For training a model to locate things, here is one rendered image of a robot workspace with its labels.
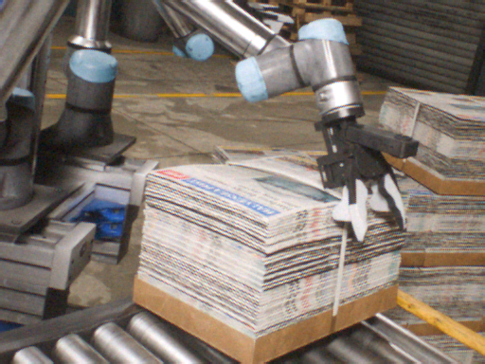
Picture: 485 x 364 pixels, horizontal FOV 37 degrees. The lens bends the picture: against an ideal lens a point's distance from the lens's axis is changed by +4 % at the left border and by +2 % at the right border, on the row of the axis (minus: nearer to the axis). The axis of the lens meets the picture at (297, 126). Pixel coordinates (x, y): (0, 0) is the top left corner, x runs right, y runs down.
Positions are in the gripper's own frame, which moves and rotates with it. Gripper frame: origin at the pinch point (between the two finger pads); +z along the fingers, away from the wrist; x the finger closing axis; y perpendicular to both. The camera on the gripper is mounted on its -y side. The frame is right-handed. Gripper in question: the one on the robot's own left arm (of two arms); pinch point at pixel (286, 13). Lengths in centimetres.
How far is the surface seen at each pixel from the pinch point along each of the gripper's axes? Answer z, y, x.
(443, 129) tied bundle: 40, 16, 41
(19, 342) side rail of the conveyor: -73, 29, 113
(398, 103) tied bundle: 38.2, 18.6, 17.3
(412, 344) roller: -8, 29, 117
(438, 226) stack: 44, 44, 49
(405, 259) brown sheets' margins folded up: 35, 54, 52
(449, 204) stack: 46, 37, 49
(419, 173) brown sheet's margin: 39, 33, 39
